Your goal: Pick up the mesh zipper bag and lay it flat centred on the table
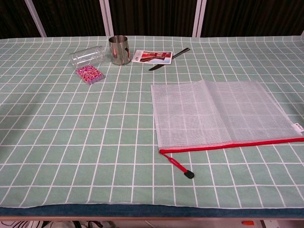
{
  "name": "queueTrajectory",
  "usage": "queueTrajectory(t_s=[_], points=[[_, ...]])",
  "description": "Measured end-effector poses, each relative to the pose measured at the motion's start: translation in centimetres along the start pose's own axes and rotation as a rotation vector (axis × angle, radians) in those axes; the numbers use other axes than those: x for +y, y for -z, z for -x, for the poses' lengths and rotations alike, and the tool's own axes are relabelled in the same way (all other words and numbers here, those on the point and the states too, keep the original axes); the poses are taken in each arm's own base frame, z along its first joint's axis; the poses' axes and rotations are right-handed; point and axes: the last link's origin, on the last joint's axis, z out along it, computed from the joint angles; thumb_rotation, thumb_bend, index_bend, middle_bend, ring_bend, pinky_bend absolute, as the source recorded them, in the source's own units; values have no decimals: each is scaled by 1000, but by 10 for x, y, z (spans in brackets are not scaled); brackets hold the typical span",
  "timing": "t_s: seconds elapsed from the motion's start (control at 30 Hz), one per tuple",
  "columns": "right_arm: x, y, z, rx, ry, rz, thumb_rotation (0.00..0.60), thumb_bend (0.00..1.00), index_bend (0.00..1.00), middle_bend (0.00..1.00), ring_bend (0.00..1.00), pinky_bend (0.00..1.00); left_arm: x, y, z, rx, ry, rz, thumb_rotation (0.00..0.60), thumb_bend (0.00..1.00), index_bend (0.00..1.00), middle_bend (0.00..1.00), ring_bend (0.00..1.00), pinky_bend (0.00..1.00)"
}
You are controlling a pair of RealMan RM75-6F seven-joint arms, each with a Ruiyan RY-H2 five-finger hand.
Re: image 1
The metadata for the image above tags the clear red-zip plastic bag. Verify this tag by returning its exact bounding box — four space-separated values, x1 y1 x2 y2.
150 79 304 179

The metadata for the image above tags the steel table knife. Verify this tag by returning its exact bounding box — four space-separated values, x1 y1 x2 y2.
148 47 191 71

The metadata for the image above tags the picture postcard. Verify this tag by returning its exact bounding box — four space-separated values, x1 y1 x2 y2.
131 49 173 65

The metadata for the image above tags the stainless steel cup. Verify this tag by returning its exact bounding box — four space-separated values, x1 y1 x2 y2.
108 35 132 66

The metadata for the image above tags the green checked tablecloth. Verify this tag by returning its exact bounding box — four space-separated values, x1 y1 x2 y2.
0 35 304 211

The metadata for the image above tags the black pleated curtain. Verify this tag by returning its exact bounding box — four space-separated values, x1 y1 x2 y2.
0 0 304 40

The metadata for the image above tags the dark blue under cloth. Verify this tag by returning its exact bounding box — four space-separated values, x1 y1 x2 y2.
0 203 304 219

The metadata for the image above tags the white aluminium frame post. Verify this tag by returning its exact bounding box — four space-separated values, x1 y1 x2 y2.
24 0 47 38
191 0 207 38
99 0 114 37

